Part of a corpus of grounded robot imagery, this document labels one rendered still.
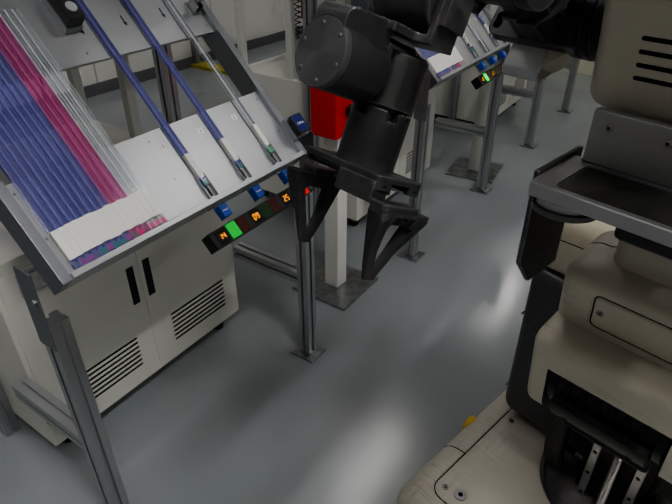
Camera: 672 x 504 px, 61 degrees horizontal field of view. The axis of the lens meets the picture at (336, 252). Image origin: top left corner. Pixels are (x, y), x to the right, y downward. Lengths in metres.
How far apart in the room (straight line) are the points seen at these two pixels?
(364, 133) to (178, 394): 1.42
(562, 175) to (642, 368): 0.28
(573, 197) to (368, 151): 0.22
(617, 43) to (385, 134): 0.27
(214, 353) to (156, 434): 0.35
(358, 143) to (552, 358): 0.44
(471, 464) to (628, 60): 0.89
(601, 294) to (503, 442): 0.64
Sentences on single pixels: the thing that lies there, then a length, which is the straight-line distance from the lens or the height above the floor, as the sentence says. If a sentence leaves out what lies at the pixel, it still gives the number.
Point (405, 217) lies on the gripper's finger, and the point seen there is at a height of 1.05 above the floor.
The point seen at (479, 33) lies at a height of 0.78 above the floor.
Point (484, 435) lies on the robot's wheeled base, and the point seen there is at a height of 0.28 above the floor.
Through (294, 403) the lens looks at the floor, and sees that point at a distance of 1.76.
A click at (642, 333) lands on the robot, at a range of 0.79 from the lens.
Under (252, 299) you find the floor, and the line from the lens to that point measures 2.16.
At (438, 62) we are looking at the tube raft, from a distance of 2.18.
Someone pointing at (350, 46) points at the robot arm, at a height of 1.20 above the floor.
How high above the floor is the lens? 1.30
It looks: 33 degrees down
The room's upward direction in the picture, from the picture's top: straight up
